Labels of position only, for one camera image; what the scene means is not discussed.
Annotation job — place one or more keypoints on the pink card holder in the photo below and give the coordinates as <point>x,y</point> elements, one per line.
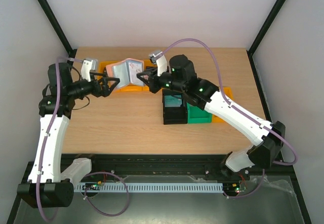
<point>117,70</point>

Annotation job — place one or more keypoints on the yellow bin middle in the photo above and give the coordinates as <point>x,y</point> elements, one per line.
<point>131,89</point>

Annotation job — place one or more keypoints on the yellow bin left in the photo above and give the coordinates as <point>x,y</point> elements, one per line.
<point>102,69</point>

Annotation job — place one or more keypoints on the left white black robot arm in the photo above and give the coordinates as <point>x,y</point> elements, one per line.
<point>47,186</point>

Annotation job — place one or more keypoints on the white slotted cable duct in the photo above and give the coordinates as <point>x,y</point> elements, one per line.
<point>151,188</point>

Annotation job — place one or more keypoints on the black frame post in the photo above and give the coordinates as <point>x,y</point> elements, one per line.
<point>56,27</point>
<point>265,26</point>

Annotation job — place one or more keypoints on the right black frame post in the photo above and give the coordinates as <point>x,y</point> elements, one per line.
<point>265,26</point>

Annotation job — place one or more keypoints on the green bin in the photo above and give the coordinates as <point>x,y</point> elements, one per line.
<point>195,115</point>

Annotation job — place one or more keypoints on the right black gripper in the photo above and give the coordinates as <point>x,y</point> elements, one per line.
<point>153,81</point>

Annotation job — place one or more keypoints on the left black frame post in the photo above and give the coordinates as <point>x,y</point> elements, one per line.
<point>56,27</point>

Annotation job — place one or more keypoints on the black bin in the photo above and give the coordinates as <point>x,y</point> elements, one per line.
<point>174,115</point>

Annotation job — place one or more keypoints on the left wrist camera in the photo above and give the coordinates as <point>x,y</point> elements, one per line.
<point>88,65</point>

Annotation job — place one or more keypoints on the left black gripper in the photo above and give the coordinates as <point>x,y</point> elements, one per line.
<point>105,92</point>

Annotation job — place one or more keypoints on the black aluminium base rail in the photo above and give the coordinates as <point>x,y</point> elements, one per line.
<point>206,166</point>

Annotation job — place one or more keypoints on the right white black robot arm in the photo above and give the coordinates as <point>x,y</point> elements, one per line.
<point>178,75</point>

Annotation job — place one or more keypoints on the teal card stack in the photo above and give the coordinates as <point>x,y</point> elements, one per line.
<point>173,101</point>

